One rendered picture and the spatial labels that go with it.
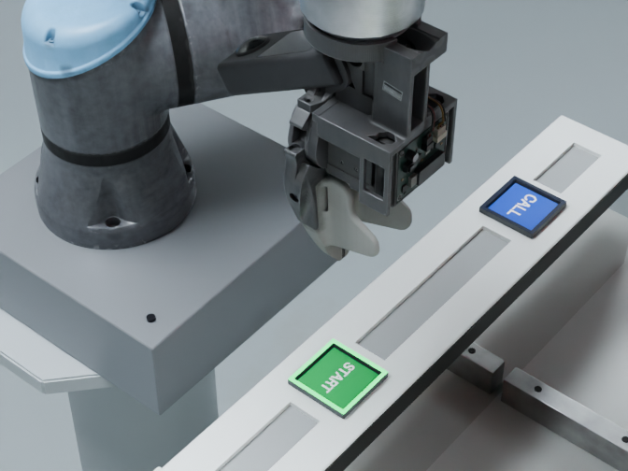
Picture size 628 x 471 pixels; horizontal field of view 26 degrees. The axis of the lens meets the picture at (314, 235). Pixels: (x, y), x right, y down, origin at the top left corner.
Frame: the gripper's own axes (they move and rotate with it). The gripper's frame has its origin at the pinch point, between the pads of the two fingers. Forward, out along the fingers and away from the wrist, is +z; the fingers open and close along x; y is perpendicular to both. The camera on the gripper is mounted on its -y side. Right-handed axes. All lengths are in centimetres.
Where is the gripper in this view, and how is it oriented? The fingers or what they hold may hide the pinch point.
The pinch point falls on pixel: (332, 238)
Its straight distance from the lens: 96.4
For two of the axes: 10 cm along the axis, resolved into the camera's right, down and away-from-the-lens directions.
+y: 7.7, 4.3, -4.7
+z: 0.0, 7.3, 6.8
